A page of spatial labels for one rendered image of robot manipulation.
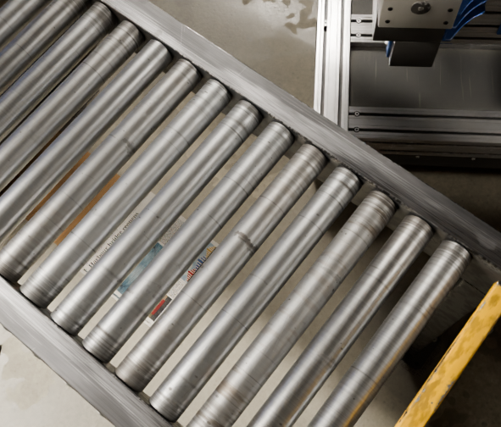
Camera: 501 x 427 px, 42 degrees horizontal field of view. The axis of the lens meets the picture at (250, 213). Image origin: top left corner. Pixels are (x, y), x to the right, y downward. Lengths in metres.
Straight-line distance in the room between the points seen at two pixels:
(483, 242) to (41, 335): 0.65
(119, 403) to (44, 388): 0.90
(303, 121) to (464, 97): 0.82
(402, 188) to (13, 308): 0.60
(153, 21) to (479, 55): 0.99
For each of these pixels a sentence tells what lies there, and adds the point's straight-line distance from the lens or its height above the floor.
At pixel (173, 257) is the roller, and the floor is 0.80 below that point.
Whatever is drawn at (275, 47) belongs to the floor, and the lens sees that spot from 2.07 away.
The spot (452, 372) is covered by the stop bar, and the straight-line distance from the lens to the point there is 0.92.
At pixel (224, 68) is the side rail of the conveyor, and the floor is 0.80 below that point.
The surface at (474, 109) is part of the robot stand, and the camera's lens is 1.78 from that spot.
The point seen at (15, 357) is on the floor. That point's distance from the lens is 1.88.
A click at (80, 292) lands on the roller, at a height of 0.80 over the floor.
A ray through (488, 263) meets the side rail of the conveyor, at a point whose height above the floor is 0.80.
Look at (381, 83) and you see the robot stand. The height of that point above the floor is 0.21.
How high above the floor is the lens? 1.71
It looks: 70 degrees down
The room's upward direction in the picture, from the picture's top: 10 degrees counter-clockwise
